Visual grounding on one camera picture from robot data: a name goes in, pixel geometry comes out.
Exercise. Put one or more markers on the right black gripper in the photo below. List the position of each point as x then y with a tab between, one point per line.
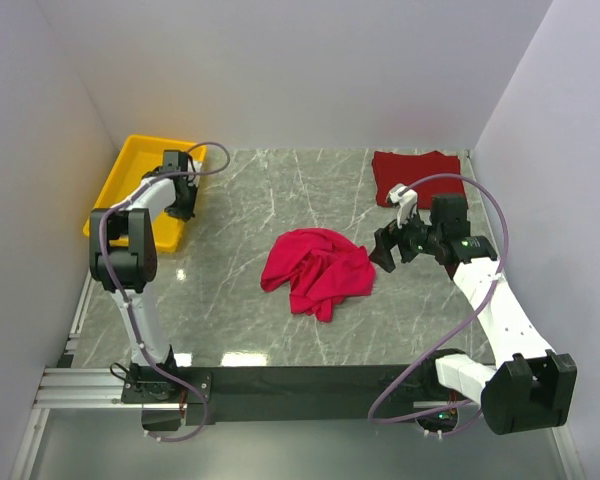
382	255

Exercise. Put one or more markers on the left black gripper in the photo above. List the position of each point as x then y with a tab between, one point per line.
184	213

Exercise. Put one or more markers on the bright red t-shirt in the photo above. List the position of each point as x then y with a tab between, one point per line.
322	268

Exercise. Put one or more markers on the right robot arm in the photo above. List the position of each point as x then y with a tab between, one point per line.
530	386

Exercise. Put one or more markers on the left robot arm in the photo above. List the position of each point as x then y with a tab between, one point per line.
123	258

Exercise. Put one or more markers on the folded dark red t-shirt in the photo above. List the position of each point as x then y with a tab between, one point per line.
390	169

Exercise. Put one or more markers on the black base beam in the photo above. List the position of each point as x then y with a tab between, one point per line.
209	395

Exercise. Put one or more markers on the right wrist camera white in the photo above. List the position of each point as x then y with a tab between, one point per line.
406	200

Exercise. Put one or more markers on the aluminium rail frame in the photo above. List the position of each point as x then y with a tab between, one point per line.
64	388

